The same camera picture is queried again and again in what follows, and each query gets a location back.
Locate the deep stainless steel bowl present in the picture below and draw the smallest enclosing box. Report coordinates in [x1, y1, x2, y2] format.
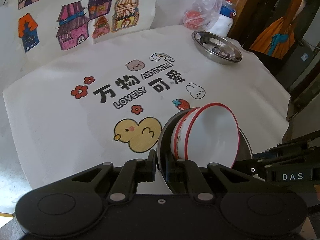
[156, 108, 253, 194]

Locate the white bowl red rim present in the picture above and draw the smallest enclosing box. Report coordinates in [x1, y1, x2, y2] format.
[170, 107, 200, 160]
[183, 102, 240, 167]

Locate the white printed table cloth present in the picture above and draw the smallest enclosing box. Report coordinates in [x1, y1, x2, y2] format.
[3, 25, 290, 189]

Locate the orange dress figure painting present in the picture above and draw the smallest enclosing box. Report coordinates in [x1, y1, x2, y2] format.
[250, 0, 311, 59]

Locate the shallow stainless steel plate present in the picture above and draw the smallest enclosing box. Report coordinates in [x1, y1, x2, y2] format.
[191, 31, 242, 65]

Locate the white blue water bottle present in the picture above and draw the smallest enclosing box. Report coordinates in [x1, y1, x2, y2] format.
[211, 0, 237, 37]

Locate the clear plastic bag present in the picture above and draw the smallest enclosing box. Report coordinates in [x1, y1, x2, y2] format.
[182, 0, 223, 30]

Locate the houses drawing paper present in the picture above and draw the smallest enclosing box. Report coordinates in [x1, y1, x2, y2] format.
[0, 0, 166, 61]

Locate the brown wooden door frame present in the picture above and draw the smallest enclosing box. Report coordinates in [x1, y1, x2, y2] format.
[228, 0, 261, 43]

